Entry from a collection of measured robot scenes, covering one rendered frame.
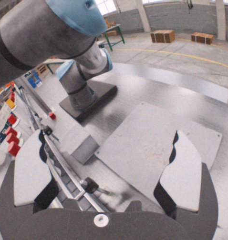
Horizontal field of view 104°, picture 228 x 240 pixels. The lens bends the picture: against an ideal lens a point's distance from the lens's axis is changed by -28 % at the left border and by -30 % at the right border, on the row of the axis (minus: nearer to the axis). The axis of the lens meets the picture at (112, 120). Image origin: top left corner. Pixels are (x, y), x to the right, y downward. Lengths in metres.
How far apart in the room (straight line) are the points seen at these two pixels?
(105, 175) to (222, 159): 0.40
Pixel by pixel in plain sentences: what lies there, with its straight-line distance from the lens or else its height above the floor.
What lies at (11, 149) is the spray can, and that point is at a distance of 0.36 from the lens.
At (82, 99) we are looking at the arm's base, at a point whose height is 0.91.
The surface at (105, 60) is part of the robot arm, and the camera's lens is 0.52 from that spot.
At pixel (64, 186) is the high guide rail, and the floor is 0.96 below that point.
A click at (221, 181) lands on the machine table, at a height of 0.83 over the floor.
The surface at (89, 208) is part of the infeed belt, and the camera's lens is 0.38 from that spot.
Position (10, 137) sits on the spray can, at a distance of 0.41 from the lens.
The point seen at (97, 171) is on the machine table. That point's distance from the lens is 0.45.
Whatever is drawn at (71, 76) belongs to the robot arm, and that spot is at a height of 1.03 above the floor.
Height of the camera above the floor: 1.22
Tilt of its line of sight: 45 degrees down
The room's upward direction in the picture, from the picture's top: 28 degrees counter-clockwise
